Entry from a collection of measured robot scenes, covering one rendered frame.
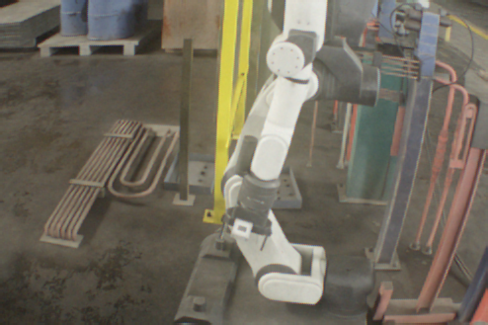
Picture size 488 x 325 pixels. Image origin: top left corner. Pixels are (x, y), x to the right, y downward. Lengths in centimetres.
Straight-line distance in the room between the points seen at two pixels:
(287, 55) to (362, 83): 31
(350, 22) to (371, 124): 133
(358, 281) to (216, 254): 54
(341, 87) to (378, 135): 125
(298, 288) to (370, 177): 117
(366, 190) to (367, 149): 23
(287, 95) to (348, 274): 70
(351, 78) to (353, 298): 73
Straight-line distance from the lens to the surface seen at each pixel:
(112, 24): 525
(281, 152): 111
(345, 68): 126
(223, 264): 180
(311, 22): 103
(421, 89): 185
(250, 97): 328
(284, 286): 156
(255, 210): 122
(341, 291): 160
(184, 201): 249
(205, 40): 490
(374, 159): 255
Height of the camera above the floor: 132
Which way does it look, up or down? 28 degrees down
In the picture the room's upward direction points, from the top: 4 degrees clockwise
